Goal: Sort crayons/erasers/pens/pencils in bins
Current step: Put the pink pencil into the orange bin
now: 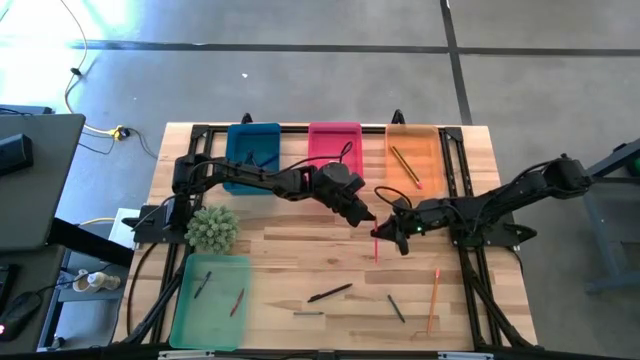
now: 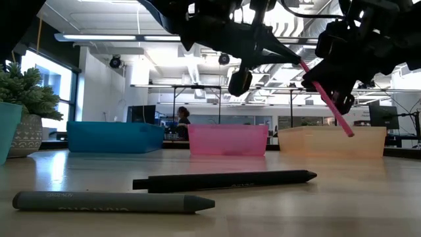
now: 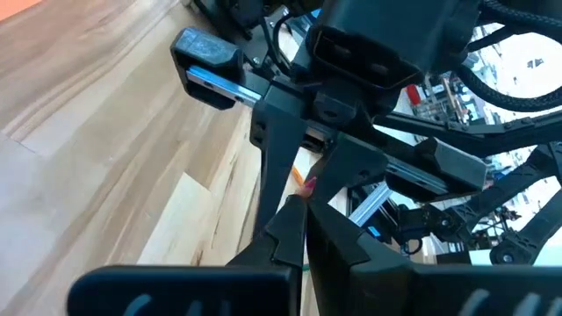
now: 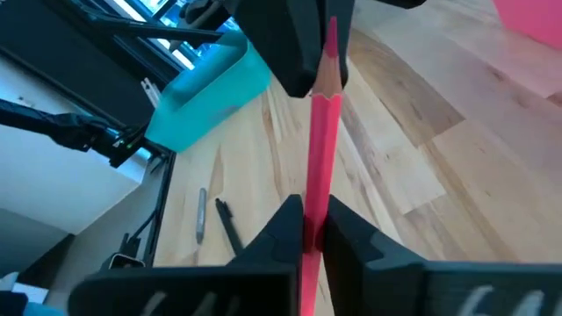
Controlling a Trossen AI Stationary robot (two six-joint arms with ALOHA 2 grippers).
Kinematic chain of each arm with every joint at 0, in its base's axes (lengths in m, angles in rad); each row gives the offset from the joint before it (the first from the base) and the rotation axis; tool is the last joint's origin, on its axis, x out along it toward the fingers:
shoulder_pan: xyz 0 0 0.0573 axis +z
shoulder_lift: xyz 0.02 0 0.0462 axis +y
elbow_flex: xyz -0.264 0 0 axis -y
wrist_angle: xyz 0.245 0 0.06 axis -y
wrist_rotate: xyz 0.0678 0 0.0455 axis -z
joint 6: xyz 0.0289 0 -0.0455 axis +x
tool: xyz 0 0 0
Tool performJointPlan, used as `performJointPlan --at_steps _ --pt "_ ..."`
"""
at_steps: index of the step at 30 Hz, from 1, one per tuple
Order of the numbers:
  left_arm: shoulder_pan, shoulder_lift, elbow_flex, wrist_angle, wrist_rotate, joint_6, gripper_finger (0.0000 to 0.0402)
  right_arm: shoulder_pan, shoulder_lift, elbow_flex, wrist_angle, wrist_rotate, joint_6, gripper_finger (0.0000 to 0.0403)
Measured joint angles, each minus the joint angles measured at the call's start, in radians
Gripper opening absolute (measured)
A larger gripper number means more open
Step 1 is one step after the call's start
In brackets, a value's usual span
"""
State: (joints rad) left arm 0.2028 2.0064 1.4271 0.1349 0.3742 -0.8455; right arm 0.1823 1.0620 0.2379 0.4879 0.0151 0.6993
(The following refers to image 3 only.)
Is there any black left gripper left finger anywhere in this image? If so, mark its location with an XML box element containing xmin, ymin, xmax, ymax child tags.
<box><xmin>68</xmin><ymin>196</ymin><xmax>306</xmax><ymax>316</ymax></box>

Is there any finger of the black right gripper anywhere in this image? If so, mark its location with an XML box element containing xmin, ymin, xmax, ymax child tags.
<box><xmin>309</xmin><ymin>133</ymin><xmax>390</xmax><ymax>205</ymax></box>
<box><xmin>249</xmin><ymin>85</ymin><xmax>311</xmax><ymax>238</ymax></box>

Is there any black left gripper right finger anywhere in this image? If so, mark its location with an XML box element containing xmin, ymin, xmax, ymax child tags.
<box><xmin>306</xmin><ymin>196</ymin><xmax>562</xmax><ymax>316</ymax></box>

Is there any orange pencil with pink eraser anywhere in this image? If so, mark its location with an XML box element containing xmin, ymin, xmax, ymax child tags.
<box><xmin>291</xmin><ymin>165</ymin><xmax>318</xmax><ymax>198</ymax></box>

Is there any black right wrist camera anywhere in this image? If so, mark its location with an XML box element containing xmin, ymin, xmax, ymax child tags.
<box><xmin>309</xmin><ymin>24</ymin><xmax>425</xmax><ymax>91</ymax></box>

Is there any black aluminium table frame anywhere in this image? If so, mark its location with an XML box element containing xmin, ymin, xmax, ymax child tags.
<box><xmin>346</xmin><ymin>111</ymin><xmax>562</xmax><ymax>267</ymax></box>

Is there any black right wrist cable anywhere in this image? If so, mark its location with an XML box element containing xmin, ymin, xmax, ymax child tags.
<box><xmin>456</xmin><ymin>0</ymin><xmax>562</xmax><ymax>113</ymax></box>

